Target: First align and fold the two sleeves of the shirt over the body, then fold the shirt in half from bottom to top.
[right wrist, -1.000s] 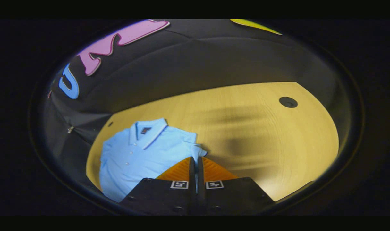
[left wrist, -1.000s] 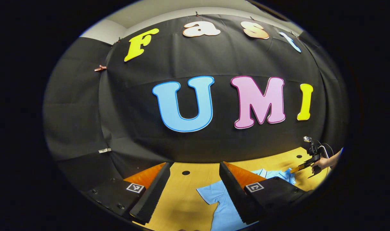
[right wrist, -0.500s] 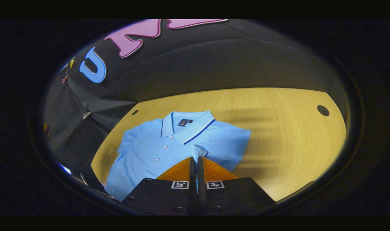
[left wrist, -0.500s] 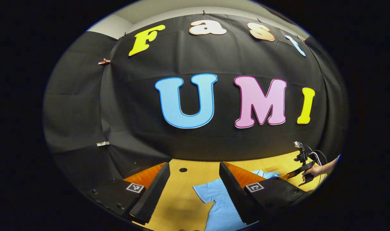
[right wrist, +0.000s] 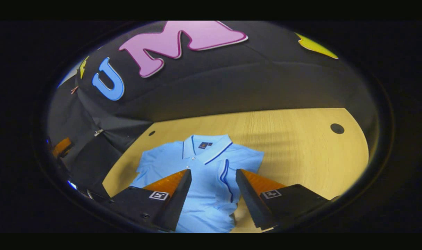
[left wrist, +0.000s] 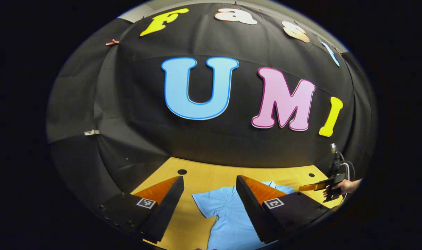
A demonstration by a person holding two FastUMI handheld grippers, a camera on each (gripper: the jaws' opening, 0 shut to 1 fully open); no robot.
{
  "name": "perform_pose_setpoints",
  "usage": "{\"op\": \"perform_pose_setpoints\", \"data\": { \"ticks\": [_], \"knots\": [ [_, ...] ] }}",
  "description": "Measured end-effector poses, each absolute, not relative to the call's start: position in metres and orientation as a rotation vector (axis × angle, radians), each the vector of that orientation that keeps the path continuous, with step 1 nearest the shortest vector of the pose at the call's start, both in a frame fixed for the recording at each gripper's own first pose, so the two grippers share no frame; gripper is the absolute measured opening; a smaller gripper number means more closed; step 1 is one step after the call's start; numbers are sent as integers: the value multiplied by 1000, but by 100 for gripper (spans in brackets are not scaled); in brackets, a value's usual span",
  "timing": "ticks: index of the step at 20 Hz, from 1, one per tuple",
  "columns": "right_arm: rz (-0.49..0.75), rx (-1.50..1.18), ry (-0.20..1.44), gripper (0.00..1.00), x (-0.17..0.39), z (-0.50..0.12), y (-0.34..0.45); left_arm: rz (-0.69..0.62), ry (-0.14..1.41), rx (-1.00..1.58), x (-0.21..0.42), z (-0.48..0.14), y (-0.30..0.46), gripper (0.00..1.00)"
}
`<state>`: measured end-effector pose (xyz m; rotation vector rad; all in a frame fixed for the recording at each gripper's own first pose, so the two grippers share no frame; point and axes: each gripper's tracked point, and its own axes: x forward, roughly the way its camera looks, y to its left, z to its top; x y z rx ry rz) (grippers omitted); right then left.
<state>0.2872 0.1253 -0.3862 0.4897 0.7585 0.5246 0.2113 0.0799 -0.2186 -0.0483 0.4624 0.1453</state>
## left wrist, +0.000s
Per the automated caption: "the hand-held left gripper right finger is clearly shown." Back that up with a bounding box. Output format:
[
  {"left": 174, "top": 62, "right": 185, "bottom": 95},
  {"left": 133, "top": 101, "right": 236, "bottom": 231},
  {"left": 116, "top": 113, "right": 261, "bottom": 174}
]
[{"left": 235, "top": 175, "right": 332, "bottom": 244}]

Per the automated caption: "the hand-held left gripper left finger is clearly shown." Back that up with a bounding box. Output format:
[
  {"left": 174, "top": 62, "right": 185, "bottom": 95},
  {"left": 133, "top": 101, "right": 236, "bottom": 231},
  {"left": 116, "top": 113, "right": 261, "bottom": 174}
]
[{"left": 97, "top": 175, "right": 185, "bottom": 243}]

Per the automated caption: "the light blue T-shirt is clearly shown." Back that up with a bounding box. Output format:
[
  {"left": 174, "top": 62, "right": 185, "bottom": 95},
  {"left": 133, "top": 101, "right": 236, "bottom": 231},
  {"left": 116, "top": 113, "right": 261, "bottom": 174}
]
[{"left": 192, "top": 181, "right": 295, "bottom": 250}]

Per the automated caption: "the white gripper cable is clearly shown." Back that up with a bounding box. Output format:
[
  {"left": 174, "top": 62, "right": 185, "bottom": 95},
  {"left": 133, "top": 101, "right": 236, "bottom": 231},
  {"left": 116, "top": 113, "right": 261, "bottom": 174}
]
[{"left": 339, "top": 151, "right": 356, "bottom": 181}]

